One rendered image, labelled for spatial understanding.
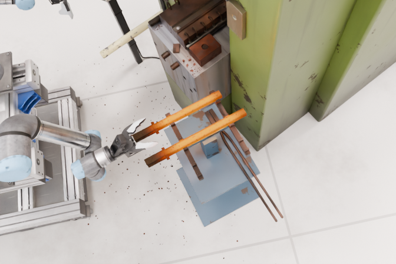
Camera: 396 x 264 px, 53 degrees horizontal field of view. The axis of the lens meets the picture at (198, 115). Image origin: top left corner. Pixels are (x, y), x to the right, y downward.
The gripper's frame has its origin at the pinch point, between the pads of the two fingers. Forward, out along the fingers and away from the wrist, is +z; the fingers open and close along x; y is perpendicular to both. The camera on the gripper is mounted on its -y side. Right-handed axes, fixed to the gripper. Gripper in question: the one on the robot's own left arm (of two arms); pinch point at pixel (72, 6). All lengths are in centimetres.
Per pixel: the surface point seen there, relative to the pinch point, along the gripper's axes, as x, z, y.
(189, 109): 71, -8, -47
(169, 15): 21, -4, -47
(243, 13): 55, -42, -73
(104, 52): 10.6, 29.5, -5.7
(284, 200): 101, 94, -90
